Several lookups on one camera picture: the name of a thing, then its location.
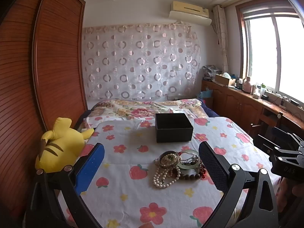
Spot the wall air conditioner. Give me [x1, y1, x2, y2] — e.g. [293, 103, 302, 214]
[169, 1, 212, 26]

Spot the circle patterned sheer curtain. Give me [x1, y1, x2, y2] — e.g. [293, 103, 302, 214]
[82, 23, 202, 101]

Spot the beaded coil bracelet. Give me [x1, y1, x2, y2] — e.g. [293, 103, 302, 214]
[158, 150, 180, 168]

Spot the floral blanket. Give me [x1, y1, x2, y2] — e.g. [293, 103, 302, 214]
[89, 99, 210, 124]

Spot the white pearl necklace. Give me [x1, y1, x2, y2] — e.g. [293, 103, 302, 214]
[152, 163, 179, 189]

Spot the stack of magazines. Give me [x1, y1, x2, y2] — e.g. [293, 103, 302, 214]
[203, 65, 222, 81]

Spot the wooden chair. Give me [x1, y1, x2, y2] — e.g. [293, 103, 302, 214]
[250, 112, 284, 143]

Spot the open cardboard box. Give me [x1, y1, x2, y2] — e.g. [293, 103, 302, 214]
[214, 74, 237, 86]

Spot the strawberry print bedsheet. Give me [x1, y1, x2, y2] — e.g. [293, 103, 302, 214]
[64, 116, 283, 228]

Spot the red bead bracelet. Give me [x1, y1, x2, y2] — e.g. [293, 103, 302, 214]
[201, 164, 211, 180]

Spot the beige window curtain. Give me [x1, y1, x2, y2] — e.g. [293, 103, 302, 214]
[212, 4, 230, 73]

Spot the wooden framed window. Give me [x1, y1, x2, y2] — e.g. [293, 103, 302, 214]
[237, 0, 304, 105]

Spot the dark wooden bead bracelet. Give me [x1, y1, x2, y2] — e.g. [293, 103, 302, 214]
[166, 165, 205, 181]

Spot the wooden slatted wardrobe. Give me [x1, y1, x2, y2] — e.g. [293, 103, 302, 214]
[0, 0, 89, 219]

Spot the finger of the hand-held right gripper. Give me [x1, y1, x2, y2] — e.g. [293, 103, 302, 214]
[252, 135, 279, 154]
[271, 126, 304, 148]

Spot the blue plastic bag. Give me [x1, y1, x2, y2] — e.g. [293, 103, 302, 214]
[199, 88, 214, 99]

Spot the black jewelry box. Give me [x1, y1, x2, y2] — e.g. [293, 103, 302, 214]
[155, 113, 194, 143]

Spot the yellow plush toy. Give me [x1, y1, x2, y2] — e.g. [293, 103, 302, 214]
[35, 117, 94, 173]

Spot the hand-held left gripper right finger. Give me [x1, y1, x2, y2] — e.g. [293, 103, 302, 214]
[199, 141, 279, 228]

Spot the pale green jade bangle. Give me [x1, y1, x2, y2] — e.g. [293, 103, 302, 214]
[178, 150, 202, 170]

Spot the long wooden cabinet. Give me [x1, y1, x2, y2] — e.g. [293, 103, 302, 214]
[201, 79, 304, 148]

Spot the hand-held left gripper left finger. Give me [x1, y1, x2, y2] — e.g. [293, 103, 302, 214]
[22, 142, 105, 228]

